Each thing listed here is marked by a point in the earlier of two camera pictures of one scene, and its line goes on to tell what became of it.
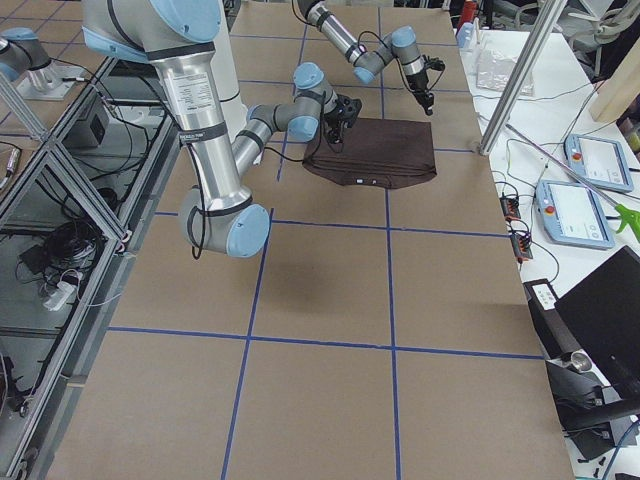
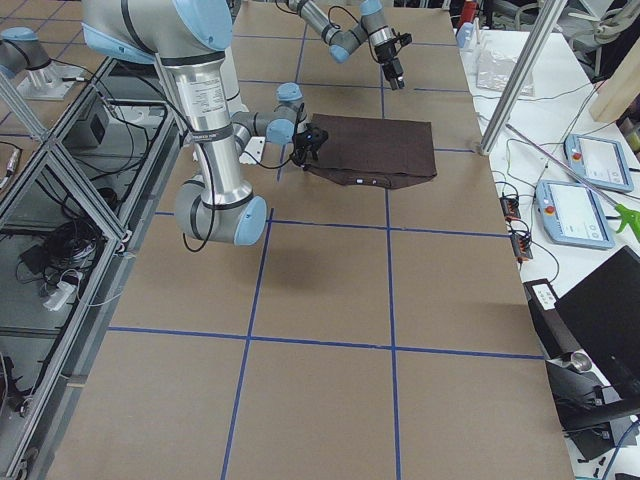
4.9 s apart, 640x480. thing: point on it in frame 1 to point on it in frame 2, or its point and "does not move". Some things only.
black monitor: [602, 312] does not move
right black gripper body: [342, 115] to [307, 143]
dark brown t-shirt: [379, 153] does not move
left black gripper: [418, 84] to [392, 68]
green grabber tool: [628, 216] does not move
